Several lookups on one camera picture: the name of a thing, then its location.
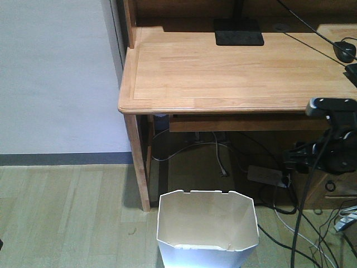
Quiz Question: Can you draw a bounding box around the white floor cable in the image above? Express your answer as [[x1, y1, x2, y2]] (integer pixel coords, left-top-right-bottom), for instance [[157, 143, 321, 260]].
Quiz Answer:
[[273, 208, 338, 268]]

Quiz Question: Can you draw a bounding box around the black monitor stand base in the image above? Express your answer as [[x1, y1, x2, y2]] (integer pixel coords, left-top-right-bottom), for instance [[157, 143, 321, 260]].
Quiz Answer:
[[213, 1, 264, 46]]

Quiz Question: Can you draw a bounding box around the black floor cable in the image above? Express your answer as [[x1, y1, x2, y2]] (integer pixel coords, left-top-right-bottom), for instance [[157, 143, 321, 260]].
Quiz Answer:
[[258, 184, 357, 268]]

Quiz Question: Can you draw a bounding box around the black computer mouse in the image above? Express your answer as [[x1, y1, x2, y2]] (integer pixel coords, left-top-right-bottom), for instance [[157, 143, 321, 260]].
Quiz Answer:
[[333, 41, 356, 63]]

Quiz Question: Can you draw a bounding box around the grey cable under desk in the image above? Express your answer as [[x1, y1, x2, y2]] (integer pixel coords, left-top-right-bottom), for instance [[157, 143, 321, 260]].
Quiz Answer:
[[152, 130, 243, 178]]

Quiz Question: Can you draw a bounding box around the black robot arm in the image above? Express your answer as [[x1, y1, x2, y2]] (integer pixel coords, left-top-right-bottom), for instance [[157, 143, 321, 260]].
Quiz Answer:
[[283, 111, 356, 175]]

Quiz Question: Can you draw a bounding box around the wooden keyboard tray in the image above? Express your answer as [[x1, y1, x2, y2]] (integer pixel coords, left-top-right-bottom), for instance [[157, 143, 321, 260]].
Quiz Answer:
[[169, 113, 329, 132]]

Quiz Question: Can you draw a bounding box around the white plastic trash bin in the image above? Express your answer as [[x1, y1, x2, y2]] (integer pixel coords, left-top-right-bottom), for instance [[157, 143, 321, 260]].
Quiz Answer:
[[157, 190, 259, 267]]

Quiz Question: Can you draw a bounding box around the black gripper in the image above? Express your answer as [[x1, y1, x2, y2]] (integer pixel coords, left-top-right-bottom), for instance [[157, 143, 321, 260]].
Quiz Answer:
[[283, 142, 321, 174]]

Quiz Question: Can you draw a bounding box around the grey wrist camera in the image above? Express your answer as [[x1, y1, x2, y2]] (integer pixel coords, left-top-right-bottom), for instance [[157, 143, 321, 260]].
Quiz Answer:
[[305, 98, 356, 117]]

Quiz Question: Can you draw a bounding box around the black device on desk edge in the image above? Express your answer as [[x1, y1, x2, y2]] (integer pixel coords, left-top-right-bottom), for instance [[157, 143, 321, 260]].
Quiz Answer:
[[344, 63, 357, 86]]

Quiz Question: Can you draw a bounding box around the wooden drawer cabinet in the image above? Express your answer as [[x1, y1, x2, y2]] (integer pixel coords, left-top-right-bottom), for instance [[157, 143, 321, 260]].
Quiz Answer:
[[298, 114, 357, 210]]

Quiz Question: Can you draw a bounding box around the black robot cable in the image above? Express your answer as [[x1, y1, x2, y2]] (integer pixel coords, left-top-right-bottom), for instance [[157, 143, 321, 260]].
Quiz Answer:
[[290, 128, 335, 268]]

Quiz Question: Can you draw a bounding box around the wooden desk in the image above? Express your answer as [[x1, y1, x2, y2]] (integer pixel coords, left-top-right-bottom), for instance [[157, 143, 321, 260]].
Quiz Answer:
[[118, 1, 356, 211]]

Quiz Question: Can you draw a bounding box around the black cable on desk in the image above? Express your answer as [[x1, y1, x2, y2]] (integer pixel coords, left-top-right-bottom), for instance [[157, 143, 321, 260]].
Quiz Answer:
[[276, 0, 357, 66]]

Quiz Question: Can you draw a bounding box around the white power strip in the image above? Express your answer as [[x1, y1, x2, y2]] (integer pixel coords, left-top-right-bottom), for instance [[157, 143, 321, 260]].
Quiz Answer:
[[247, 165, 291, 188]]

